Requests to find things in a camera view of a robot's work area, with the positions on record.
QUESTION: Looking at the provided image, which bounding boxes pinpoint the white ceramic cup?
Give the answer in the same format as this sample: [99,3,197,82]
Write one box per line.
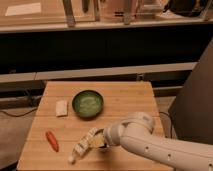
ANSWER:
[89,130,107,148]

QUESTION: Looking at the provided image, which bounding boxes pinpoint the orange carrot toy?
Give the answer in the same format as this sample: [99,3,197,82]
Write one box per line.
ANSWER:
[45,131,59,152]

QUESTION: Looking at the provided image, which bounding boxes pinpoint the black cable on floor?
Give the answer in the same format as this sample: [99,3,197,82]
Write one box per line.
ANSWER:
[0,107,39,118]

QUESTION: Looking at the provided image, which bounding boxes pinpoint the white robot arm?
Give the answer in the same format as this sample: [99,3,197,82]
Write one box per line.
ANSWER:
[103,112,213,171]

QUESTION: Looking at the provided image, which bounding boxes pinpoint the white tube bottle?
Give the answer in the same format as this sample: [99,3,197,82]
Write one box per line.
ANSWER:
[68,128,98,164]

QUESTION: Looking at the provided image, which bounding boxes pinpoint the green bowl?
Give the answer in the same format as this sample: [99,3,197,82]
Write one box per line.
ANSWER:
[72,90,104,119]

